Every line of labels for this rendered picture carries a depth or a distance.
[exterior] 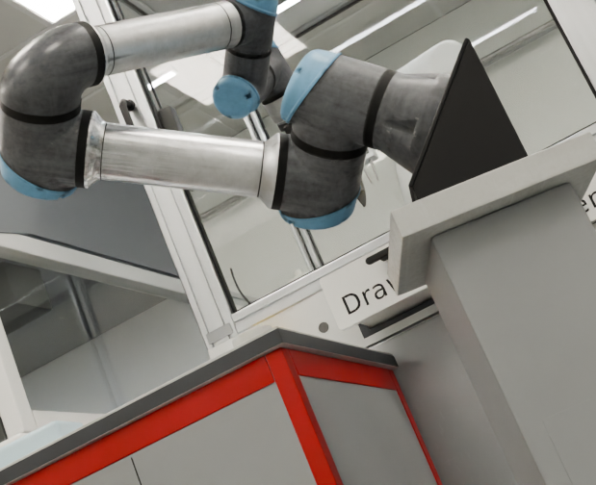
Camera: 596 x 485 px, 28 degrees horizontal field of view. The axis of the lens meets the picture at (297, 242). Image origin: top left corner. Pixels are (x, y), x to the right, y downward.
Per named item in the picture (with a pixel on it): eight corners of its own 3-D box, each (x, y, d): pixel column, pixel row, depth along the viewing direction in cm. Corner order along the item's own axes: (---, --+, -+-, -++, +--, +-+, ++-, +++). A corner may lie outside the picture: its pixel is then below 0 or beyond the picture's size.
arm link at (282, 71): (220, 58, 208) (239, 41, 215) (254, 112, 211) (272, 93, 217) (255, 38, 204) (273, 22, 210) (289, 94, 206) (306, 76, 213)
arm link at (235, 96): (213, 54, 195) (239, 32, 204) (206, 115, 201) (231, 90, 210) (258, 67, 193) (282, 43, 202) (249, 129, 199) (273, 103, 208)
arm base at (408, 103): (462, 56, 167) (395, 37, 170) (424, 146, 162) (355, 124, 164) (459, 112, 181) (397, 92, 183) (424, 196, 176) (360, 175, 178)
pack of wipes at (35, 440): (92, 444, 207) (84, 420, 208) (63, 443, 198) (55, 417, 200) (21, 479, 211) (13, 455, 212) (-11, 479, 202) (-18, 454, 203)
